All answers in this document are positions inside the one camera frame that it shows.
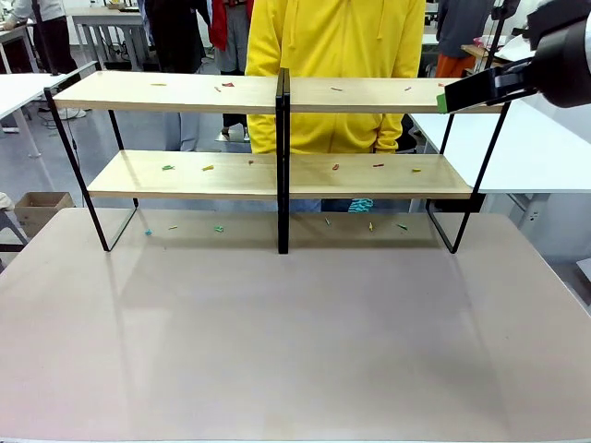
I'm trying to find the bystander in dark trousers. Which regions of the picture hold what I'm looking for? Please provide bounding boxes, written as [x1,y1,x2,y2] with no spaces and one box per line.
[0,0,78,76]

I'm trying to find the black tripod pole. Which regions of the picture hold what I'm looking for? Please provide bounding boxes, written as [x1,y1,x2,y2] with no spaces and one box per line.
[487,0,512,70]

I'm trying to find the wooden shelf unit black frame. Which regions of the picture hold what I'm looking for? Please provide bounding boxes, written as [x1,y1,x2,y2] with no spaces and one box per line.
[275,67,513,255]
[43,68,291,255]

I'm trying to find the grey desk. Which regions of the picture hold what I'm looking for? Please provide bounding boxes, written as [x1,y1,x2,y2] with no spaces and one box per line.
[68,5,151,71]

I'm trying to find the white table grey legs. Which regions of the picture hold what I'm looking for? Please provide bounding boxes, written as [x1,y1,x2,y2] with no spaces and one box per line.
[0,61,99,161]

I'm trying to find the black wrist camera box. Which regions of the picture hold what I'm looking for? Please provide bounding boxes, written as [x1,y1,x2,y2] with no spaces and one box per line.
[526,0,591,51]

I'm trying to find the person's left forearm yellow sleeve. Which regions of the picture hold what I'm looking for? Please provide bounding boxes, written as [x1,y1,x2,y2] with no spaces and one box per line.
[372,114,404,154]

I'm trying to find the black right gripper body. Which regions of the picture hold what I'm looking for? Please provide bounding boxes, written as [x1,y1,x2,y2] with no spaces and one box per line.
[528,18,591,110]

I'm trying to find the person in yellow hoodie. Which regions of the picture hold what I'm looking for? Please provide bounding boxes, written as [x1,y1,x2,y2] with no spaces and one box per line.
[244,0,428,214]

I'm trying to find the white table large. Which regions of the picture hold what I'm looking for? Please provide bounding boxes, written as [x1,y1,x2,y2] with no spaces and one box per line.
[409,97,591,218]

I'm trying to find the bystander in orange trousers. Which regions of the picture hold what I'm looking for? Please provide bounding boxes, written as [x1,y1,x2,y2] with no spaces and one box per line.
[435,0,499,78]

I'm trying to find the red jacket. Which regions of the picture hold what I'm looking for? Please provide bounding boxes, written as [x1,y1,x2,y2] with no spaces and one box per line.
[208,0,254,53]

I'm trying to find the brown cardboard box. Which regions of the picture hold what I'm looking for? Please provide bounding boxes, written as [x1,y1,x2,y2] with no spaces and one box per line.
[13,191,76,240]

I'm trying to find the white paper sheet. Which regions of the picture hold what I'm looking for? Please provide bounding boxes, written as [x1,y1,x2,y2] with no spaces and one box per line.
[493,35,537,66]

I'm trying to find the bystander in black clothes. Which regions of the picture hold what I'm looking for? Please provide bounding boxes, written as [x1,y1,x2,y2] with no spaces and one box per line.
[146,0,208,74]

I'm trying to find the black office chair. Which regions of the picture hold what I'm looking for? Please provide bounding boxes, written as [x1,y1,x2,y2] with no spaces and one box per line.
[395,113,431,155]

